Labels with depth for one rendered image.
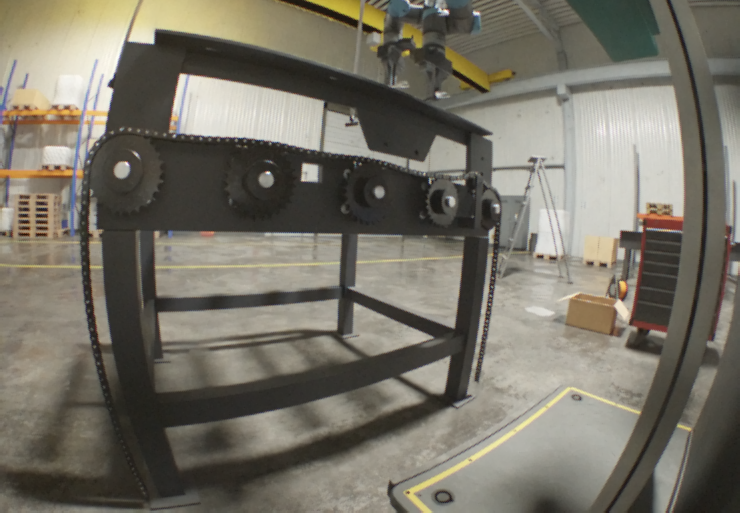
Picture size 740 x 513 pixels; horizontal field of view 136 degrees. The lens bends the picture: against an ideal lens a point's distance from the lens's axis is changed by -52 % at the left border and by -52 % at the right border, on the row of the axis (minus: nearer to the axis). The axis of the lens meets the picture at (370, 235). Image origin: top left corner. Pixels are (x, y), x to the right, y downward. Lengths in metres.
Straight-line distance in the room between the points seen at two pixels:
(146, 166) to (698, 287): 0.88
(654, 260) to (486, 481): 2.10
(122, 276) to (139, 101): 0.36
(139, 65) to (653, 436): 1.09
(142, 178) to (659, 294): 2.69
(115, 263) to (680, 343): 0.91
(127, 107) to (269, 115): 9.97
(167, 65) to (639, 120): 11.05
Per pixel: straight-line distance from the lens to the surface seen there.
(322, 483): 1.05
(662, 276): 2.51
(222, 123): 10.18
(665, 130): 11.00
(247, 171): 0.66
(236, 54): 0.79
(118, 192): 0.64
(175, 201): 0.70
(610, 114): 11.30
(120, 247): 0.69
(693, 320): 0.45
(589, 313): 2.83
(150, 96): 0.75
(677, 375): 0.47
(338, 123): 11.62
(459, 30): 1.08
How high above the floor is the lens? 0.79
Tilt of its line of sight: 3 degrees down
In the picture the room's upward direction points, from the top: 4 degrees clockwise
